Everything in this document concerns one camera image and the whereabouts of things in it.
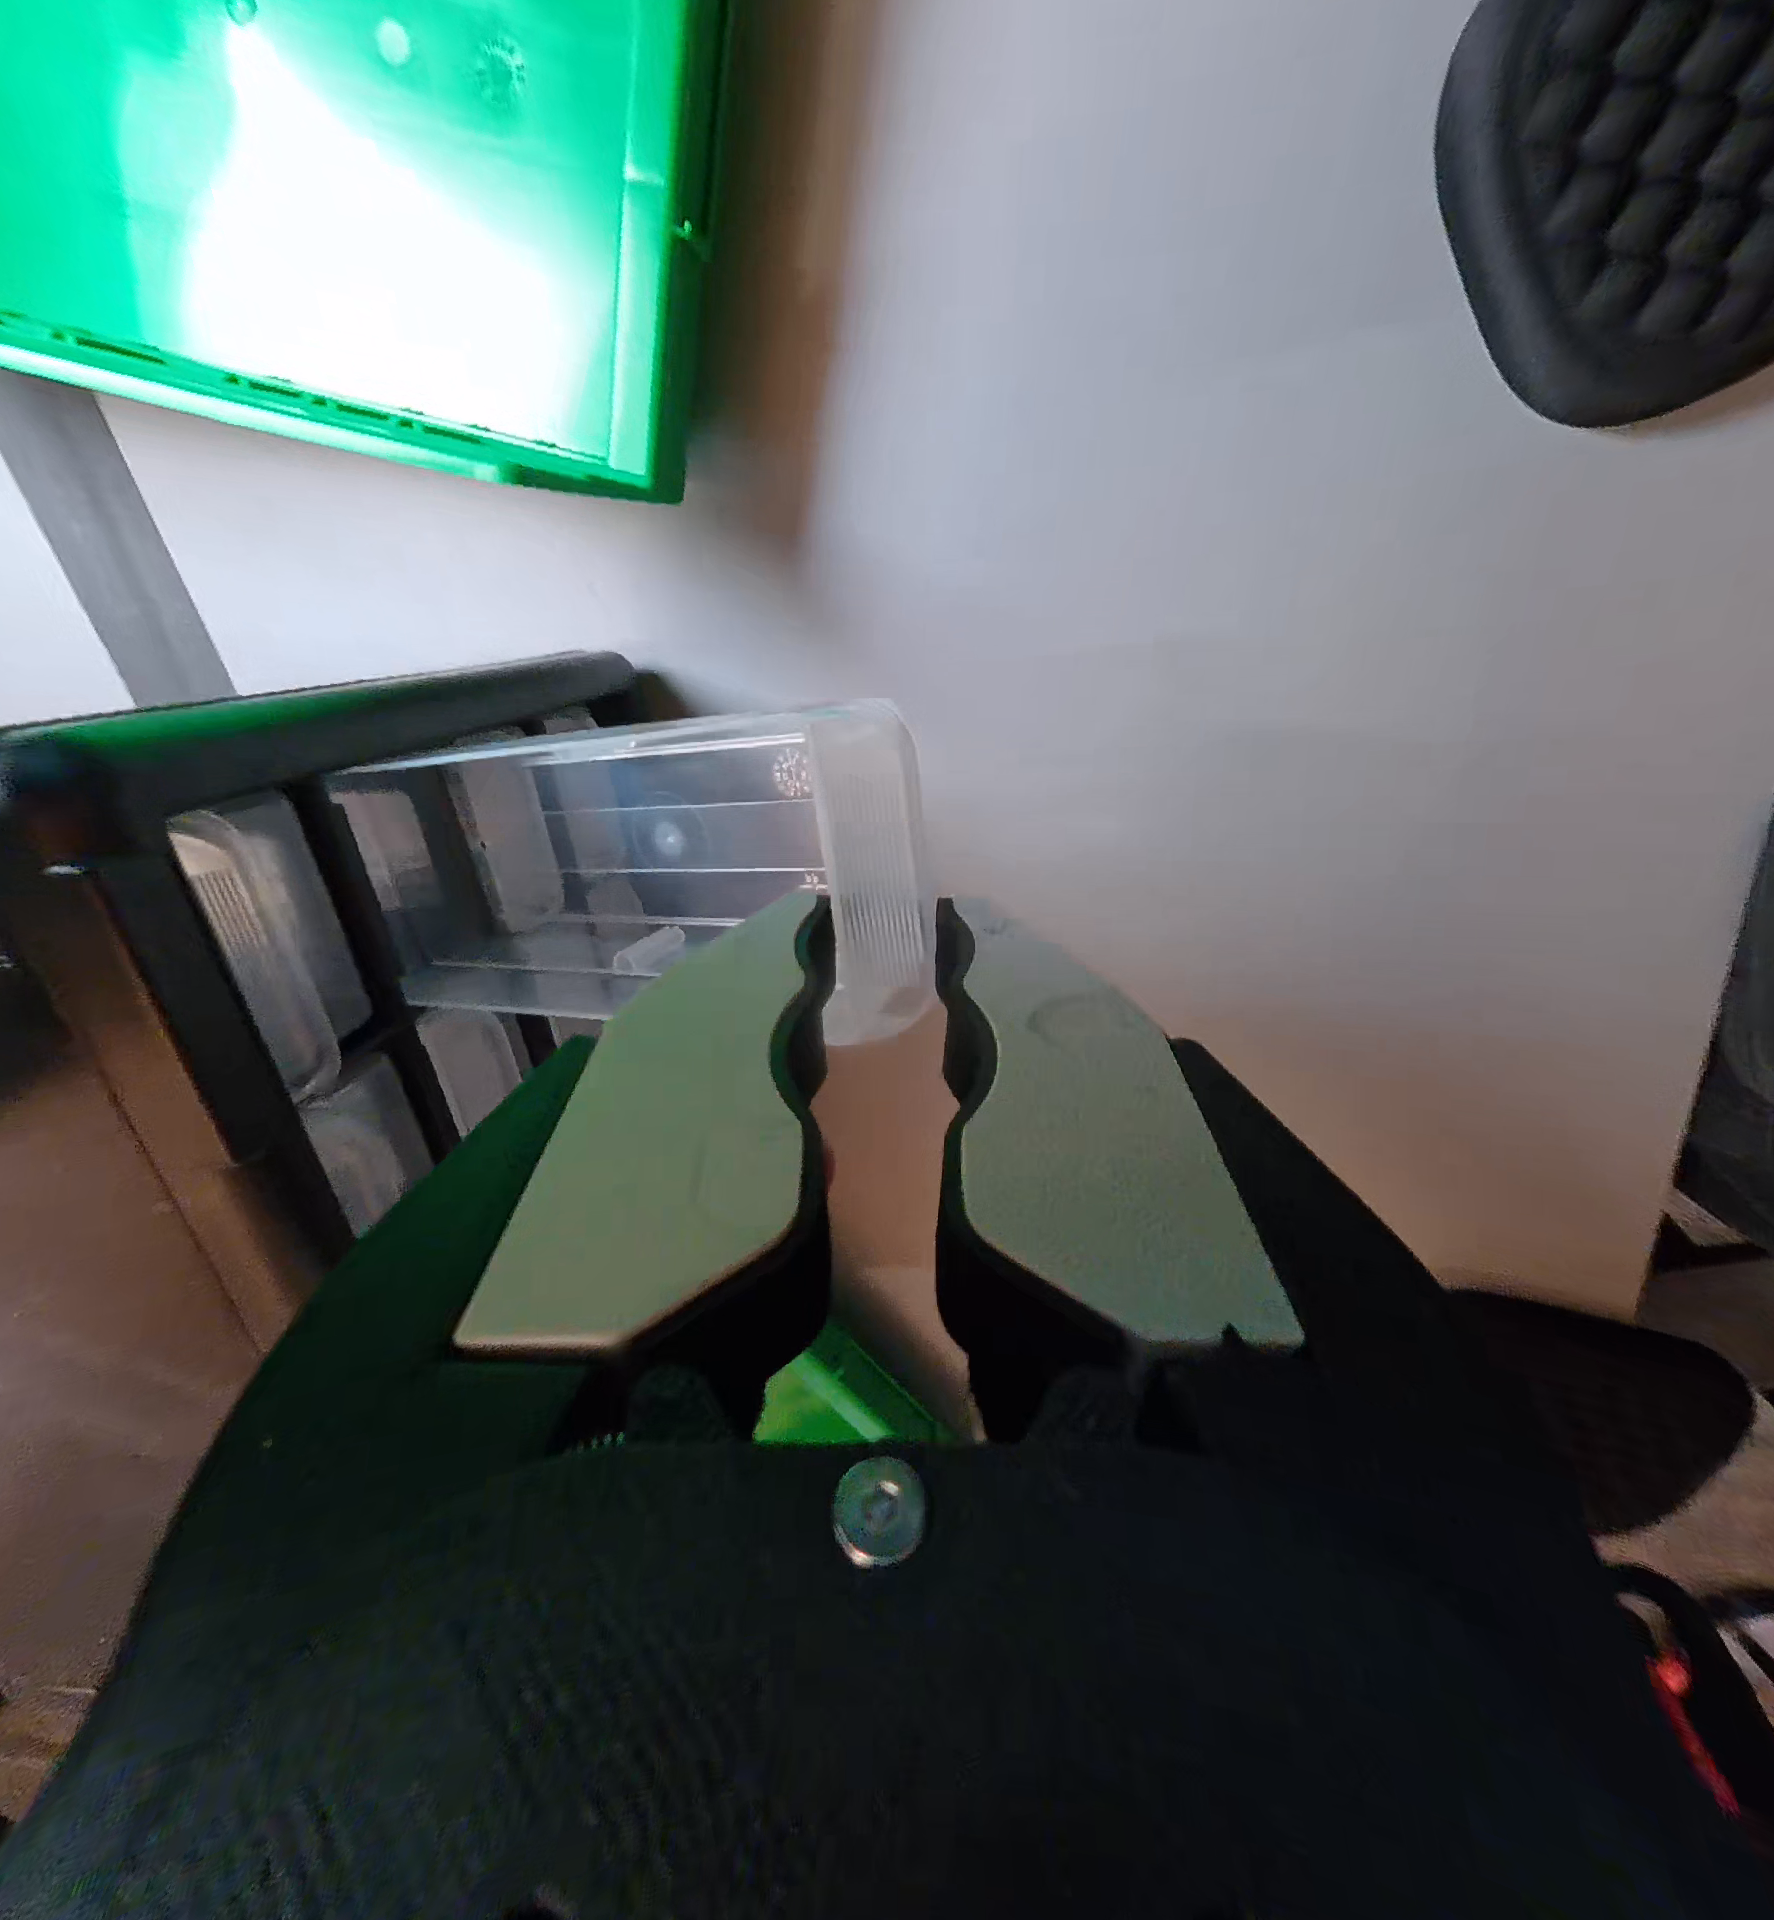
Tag set of clear cabinet drawers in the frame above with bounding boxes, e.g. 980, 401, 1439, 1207
165, 705, 634, 1232

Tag green plastic bin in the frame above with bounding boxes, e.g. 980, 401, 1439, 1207
0, 0, 732, 504
756, 1321, 964, 1446

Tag black drawer cabinet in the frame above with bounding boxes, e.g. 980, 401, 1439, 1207
0, 648, 679, 1669

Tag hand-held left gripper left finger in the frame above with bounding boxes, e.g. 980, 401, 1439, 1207
451, 889, 838, 1413

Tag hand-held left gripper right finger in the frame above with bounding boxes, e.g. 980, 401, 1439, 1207
934, 901, 1308, 1423

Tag grey tape strip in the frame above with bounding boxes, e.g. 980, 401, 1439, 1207
0, 356, 240, 709

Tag clear plastic drawer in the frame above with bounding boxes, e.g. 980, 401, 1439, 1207
324, 697, 932, 1050

